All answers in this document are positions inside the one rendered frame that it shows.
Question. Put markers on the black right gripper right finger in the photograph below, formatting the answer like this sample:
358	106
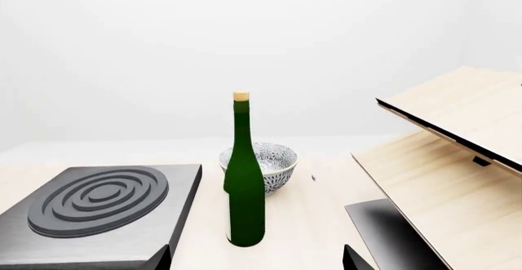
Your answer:
353	261

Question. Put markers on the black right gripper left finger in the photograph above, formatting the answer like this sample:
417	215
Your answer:
161	261

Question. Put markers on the green glass bottle with cork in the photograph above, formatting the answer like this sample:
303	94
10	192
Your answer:
244	196

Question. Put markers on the white blue patterned bowl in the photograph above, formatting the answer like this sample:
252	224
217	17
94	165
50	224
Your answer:
277	172

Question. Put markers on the light wooden cabinet with black edges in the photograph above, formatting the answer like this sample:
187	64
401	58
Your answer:
456	172

